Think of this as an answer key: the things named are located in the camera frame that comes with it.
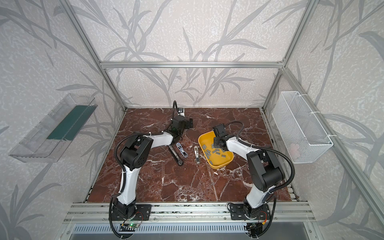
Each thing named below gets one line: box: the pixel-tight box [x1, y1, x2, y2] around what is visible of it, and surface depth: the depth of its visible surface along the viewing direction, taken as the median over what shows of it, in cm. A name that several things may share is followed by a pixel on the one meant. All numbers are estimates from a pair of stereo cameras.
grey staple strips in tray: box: [202, 143, 226, 162], surface depth 98 cm
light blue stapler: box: [175, 142, 189, 158], surface depth 97 cm
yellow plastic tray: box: [198, 131, 234, 170], surface depth 97 cm
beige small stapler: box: [194, 146, 201, 165], surface depth 93 cm
